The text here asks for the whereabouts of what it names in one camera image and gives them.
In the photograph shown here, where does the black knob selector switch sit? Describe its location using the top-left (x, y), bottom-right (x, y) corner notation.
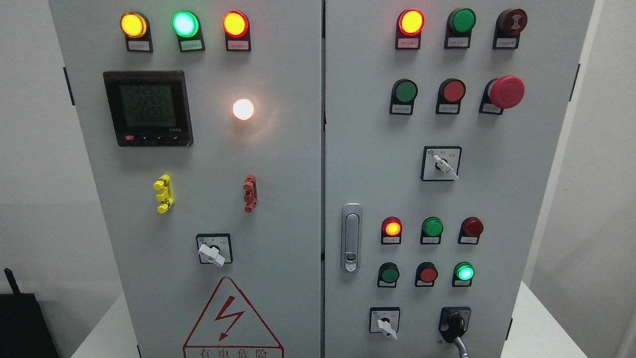
top-left (438, 306), bottom-right (471, 344)

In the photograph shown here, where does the red terminal connector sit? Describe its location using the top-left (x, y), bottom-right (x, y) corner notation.
top-left (242, 174), bottom-right (258, 213)

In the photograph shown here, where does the red lit indicator lower left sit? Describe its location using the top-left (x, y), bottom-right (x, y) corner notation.
top-left (380, 217), bottom-right (402, 245)

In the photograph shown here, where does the white lit indicator light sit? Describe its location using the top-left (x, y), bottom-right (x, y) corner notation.
top-left (232, 99), bottom-right (255, 121)

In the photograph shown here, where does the green push button lower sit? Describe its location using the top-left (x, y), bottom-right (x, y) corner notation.
top-left (377, 262), bottom-right (400, 288)

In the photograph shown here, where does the green push button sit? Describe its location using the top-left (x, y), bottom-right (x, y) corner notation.
top-left (377, 262), bottom-right (400, 288)
top-left (389, 79), bottom-right (418, 115)

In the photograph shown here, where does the green push button upper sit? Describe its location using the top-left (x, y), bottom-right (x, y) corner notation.
top-left (389, 79), bottom-right (418, 115)

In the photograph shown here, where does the green indicator lower middle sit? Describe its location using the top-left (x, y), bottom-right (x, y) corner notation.
top-left (420, 217), bottom-right (444, 245)

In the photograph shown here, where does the grey left cabinet door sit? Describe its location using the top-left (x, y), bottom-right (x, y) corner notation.
top-left (50, 0), bottom-right (322, 358)

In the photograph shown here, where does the grey cabinet door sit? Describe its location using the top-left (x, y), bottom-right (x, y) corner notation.
top-left (50, 0), bottom-right (322, 358)
top-left (324, 0), bottom-right (595, 358)

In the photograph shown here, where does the grey right cabinet door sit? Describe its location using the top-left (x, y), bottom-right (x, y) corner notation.
top-left (324, 0), bottom-right (595, 358)

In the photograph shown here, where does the red push button lower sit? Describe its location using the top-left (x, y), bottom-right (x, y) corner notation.
top-left (415, 262), bottom-right (439, 287)

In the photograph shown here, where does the red push button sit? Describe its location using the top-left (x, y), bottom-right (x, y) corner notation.
top-left (435, 79), bottom-right (466, 115)
top-left (415, 262), bottom-right (439, 287)

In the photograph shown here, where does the yellow terminal connector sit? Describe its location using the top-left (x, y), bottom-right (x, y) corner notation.
top-left (153, 174), bottom-right (173, 214)

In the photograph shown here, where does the red push button upper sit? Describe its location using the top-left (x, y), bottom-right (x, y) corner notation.
top-left (435, 79), bottom-right (466, 115)

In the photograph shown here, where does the red indicator lower right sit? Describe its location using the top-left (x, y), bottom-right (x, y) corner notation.
top-left (457, 217), bottom-right (484, 245)

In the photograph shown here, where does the green indicator bottom right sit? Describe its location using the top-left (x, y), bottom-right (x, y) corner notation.
top-left (452, 262), bottom-right (475, 287)

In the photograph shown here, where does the red lit indicator left door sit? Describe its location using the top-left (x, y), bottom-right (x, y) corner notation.
top-left (222, 10), bottom-right (251, 52)

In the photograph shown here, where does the red lit indicator door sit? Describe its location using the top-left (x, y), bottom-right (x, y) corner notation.
top-left (395, 8), bottom-right (425, 50)
top-left (222, 10), bottom-right (251, 52)

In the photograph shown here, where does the red electric warning sticker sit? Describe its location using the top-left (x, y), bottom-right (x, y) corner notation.
top-left (182, 276), bottom-right (285, 358)

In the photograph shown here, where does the red lit indicator right door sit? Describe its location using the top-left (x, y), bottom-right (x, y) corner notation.
top-left (395, 8), bottom-right (425, 50)

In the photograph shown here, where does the black digital power meter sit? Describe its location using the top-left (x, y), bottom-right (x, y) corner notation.
top-left (103, 70), bottom-right (194, 147)

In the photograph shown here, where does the green lit indicator light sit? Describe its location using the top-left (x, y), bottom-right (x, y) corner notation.
top-left (172, 10), bottom-right (205, 52)

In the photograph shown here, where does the red emergency stop button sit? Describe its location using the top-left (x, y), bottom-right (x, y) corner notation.
top-left (479, 75), bottom-right (525, 115)

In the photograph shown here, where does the green indicator top right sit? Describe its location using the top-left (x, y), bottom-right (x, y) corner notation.
top-left (444, 7), bottom-right (476, 49)

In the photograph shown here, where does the yellow indicator light top left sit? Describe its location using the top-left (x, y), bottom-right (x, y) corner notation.
top-left (120, 11), bottom-right (153, 53)

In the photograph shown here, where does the dark red buzzer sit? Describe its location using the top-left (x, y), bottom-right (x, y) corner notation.
top-left (492, 8), bottom-right (528, 50)

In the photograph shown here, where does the black device with antenna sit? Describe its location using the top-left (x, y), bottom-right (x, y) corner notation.
top-left (0, 268), bottom-right (59, 358)

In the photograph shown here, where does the silver door handle lock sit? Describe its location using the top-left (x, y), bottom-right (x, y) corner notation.
top-left (340, 202), bottom-right (363, 273)

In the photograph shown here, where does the white selector switch upper right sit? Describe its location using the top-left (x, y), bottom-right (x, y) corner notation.
top-left (420, 146), bottom-right (463, 181)

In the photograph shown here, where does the white selector switch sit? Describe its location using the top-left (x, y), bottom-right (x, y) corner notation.
top-left (420, 146), bottom-right (463, 181)
top-left (369, 306), bottom-right (400, 340)

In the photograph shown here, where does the white selector switch left door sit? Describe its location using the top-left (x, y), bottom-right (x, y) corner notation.
top-left (196, 233), bottom-right (233, 268)

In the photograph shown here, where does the white selector switch bottom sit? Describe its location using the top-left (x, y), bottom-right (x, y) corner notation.
top-left (369, 306), bottom-right (400, 340)

